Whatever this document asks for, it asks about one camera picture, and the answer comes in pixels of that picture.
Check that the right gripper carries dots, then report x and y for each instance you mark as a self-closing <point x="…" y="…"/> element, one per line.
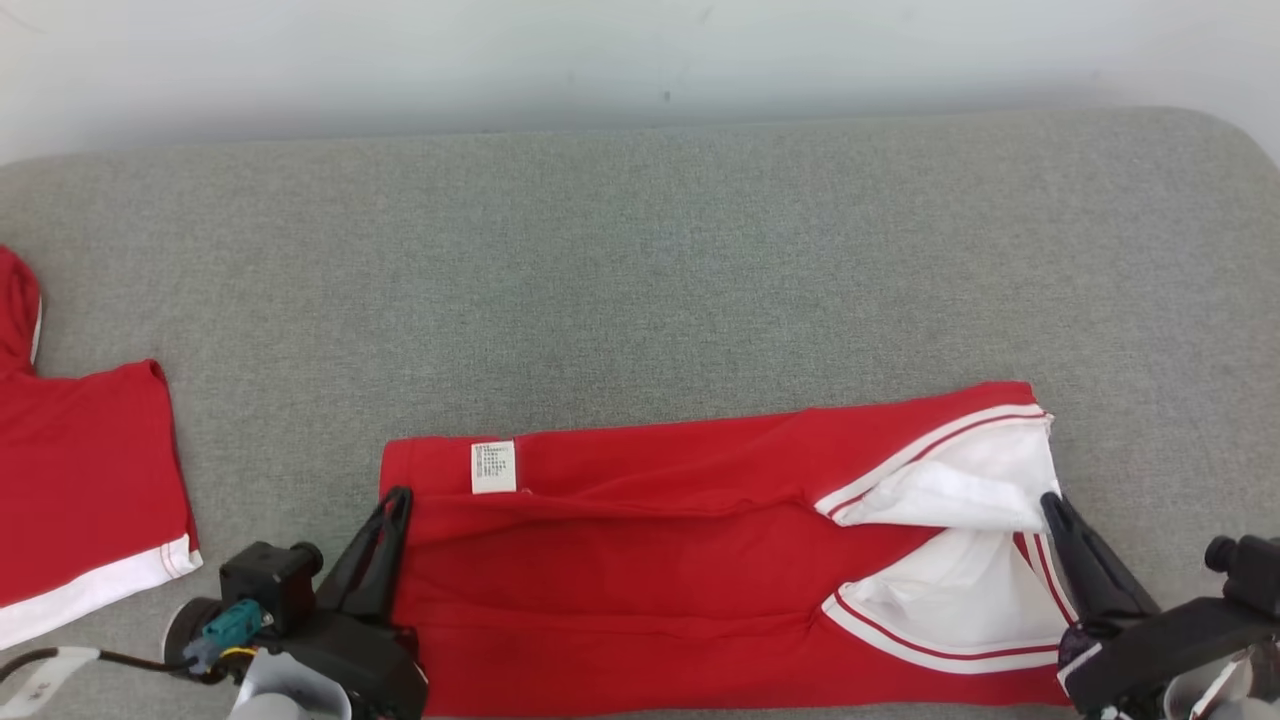
<point x="1140" y="650"/>

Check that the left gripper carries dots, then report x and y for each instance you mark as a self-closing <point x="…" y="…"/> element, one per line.
<point x="370" y="665"/>

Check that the red basketball jersey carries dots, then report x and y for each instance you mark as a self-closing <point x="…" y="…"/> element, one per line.
<point x="650" y="600"/>

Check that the red shorts white trim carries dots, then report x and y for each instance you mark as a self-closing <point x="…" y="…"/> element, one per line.
<point x="80" y="480"/>

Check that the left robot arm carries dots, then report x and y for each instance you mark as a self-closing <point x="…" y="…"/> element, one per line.
<point x="285" y="700"/>

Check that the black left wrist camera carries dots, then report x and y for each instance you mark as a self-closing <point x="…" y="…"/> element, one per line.
<point x="265" y="585"/>

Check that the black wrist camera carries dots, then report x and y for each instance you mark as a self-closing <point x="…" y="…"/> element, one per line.
<point x="1250" y="575"/>
<point x="265" y="585"/>

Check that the teal left camera connector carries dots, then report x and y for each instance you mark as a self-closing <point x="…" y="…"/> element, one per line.
<point x="230" y="628"/>

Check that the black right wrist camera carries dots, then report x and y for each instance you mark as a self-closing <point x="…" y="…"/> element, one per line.
<point x="1250" y="575"/>

